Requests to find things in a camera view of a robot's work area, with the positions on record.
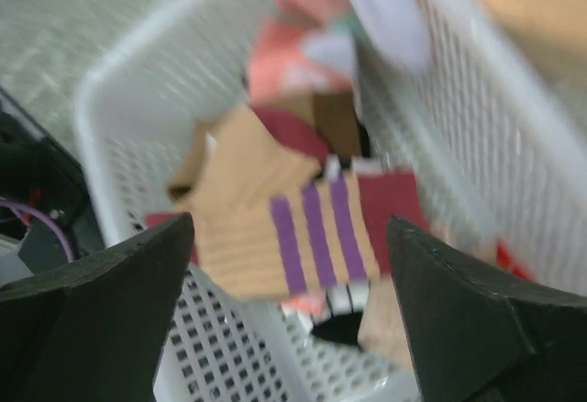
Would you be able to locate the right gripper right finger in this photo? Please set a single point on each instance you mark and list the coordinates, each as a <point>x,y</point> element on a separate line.
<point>477,333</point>

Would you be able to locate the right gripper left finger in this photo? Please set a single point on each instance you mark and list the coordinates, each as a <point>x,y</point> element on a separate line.
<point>93,330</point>

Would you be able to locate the beige purple striped sock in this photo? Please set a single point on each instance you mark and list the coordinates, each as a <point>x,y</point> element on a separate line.
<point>268,224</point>

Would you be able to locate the wooden hanger rack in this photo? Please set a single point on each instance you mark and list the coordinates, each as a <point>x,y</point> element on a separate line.
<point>551,33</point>

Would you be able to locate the pile of socks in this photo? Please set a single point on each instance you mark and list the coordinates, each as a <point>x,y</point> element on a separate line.
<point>302,88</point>

